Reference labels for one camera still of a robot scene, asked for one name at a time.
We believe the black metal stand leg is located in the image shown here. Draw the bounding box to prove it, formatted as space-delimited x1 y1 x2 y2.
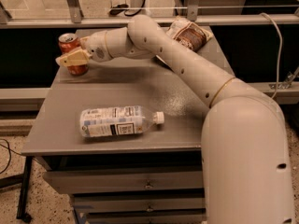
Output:
0 157 33 224

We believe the middle grey drawer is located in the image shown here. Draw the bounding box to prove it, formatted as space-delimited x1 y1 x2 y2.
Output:
72 189 205 213

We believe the bottom grey drawer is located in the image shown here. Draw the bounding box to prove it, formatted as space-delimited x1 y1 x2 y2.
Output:
86 209 206 224

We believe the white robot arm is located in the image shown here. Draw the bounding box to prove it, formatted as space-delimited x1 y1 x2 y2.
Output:
56 15 296 224

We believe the clear plastic water bottle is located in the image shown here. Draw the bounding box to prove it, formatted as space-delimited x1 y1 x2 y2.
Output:
79 105 164 138

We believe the black floor cable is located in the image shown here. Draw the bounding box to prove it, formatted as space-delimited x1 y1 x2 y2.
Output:
0 138 23 175

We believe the grey drawer cabinet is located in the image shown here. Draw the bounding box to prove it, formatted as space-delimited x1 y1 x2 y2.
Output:
21 26 235 224

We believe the grey drawer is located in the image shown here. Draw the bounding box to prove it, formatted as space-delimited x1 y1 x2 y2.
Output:
43 166 204 194
86 209 206 224
72 189 205 213

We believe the red coke can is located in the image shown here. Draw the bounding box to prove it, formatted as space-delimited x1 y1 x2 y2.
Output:
58 32 90 77

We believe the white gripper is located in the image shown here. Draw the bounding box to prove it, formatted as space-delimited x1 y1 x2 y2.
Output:
55 31 112 67

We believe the grey metal railing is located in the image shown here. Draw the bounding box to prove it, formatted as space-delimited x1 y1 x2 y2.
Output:
0 0 299 29

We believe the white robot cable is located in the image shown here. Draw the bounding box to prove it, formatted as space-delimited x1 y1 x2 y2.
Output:
259 12 284 100

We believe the brown chip bag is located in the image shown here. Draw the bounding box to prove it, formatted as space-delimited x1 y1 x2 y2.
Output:
163 16 214 53

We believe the black cable behind glass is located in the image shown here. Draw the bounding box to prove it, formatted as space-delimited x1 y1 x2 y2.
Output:
107 0 148 18

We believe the top grey drawer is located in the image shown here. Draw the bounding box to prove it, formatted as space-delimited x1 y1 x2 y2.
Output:
43 166 204 194

